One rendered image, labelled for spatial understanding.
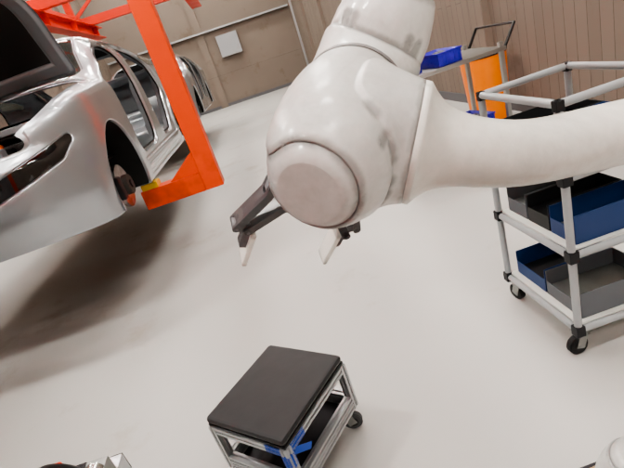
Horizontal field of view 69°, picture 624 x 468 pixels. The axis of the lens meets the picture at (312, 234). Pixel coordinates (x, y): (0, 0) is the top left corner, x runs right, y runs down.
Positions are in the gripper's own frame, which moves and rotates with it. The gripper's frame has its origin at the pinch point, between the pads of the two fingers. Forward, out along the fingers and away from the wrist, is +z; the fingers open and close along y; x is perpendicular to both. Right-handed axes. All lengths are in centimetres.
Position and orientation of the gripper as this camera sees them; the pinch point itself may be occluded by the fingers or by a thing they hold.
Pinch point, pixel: (285, 253)
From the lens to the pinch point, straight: 71.5
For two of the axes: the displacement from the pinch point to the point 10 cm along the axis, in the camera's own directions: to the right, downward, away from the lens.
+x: -2.7, -7.5, 6.0
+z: -3.1, 6.6, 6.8
